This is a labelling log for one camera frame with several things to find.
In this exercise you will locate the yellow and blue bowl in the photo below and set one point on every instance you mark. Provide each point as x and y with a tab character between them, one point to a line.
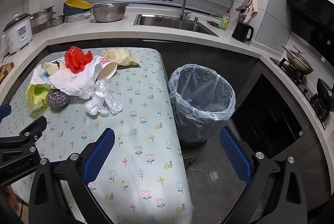
75	9

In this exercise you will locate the white rice cooker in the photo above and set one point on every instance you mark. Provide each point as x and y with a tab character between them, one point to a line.
17	33

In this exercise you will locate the steel wool scourer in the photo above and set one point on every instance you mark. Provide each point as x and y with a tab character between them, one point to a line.
57	100

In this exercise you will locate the cream snack wrapper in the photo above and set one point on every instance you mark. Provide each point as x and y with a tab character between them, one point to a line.
51	67

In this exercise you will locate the yellow-green package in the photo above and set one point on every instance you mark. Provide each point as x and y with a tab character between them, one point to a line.
35	96

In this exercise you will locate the clear plastic bag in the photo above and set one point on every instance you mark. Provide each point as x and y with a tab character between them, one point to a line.
104	98

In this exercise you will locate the steel kitchen sink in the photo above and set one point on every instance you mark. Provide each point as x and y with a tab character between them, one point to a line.
169	23

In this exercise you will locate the stacked steel pots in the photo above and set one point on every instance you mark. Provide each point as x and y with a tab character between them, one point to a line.
40	19

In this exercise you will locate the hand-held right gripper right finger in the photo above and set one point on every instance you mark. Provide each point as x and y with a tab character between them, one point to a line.
234	155

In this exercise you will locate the wooden cutting board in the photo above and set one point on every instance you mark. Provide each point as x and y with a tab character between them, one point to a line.
5	70

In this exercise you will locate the white paper towel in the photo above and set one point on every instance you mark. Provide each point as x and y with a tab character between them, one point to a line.
75	82

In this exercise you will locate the black range hood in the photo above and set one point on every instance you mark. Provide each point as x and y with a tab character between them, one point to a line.
308	20

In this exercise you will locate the chrome faucet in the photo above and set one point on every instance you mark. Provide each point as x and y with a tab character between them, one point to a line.
183	2

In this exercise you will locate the red plastic bag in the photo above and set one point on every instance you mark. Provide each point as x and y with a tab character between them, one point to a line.
75	59

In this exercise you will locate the black electric kettle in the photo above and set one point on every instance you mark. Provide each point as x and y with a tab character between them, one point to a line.
241	31

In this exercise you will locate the beige hanging cloth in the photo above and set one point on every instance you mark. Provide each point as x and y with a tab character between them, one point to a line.
251	9

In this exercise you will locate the black built-in oven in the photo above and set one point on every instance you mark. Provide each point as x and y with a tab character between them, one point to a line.
268	114

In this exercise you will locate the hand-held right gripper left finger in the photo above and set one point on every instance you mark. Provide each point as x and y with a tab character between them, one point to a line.
100	153

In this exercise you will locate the green dish soap bottle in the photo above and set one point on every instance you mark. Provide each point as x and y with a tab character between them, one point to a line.
225	22

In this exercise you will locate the black wok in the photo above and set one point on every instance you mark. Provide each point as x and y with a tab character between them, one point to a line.
325	91

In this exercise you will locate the steel colander basin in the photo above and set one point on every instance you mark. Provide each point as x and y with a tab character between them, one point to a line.
108	14

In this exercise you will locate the lidded frying pan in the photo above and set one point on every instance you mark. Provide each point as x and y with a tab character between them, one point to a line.
298	63

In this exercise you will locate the dark scouring pad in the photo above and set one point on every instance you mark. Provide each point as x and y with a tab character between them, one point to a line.
212	23

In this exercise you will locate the waste bin with plastic liner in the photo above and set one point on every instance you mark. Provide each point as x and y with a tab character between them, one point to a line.
201	114

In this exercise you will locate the floral tablecloth table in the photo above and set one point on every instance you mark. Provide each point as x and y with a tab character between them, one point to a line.
130	135

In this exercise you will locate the black gas stove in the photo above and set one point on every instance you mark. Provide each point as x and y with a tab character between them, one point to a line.
284	65

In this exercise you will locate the paper cup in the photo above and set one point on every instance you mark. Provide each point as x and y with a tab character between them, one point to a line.
108	71

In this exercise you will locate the purple hanging cloth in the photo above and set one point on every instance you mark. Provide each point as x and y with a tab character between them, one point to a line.
245	2

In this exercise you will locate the steel tray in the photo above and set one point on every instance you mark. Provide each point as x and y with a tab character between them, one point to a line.
78	18

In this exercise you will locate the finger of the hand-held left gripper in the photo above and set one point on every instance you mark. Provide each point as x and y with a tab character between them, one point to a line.
5	110
36	127

